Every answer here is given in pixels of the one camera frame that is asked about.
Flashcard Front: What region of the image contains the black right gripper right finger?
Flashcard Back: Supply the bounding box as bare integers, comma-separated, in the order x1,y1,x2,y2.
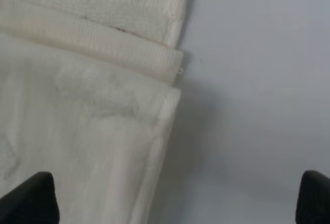
295,170,329,224

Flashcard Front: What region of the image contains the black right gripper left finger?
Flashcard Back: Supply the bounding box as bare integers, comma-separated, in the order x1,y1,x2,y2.
1,172,60,223

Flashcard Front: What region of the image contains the cream white towel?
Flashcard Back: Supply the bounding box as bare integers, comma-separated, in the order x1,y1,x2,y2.
1,0,187,223

